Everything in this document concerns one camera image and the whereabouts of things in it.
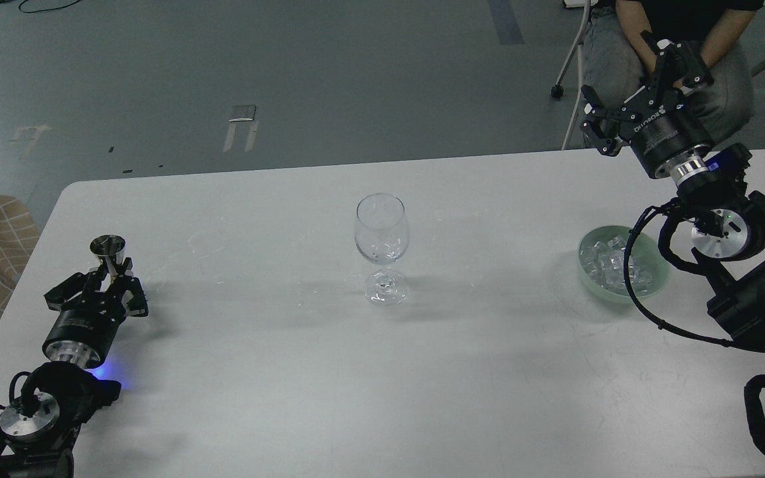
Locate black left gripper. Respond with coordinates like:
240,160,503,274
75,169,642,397
42,262,149,370

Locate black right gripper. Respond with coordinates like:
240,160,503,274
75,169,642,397
580,31,715,179

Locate steel double jigger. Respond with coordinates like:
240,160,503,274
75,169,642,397
89,235,126,283

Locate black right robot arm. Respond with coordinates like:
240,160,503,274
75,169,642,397
582,31,765,353

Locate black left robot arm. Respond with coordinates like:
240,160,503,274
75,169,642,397
0,258,149,477

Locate green bowl of ice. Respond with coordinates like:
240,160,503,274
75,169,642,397
576,226,670,303

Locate clear wine glass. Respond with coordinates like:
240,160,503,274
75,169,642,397
353,193,410,306

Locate seated person in black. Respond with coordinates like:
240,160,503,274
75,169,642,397
584,1,764,144

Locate white metal chair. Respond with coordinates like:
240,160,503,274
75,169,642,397
550,1,598,151

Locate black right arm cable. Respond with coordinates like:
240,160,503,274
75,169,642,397
622,199,765,353

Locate black floor cable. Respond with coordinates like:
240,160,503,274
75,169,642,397
17,0,84,15

